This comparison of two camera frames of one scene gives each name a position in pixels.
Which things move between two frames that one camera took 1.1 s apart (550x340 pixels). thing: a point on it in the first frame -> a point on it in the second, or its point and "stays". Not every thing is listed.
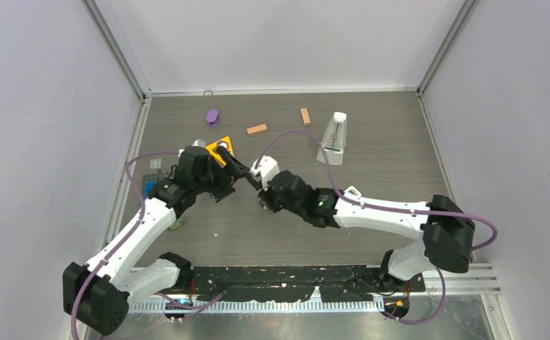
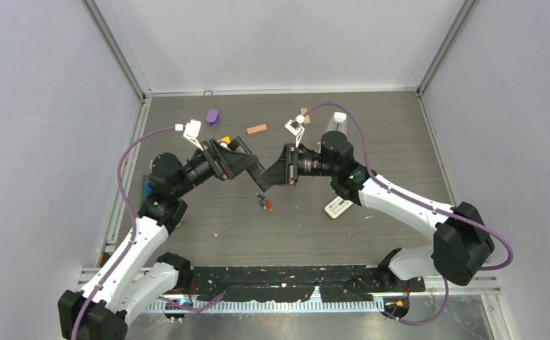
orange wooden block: x=256 y=129 stays
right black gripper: x=275 y=206 -> x=283 y=172
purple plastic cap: x=212 y=117 stays
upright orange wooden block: x=305 y=116 stays
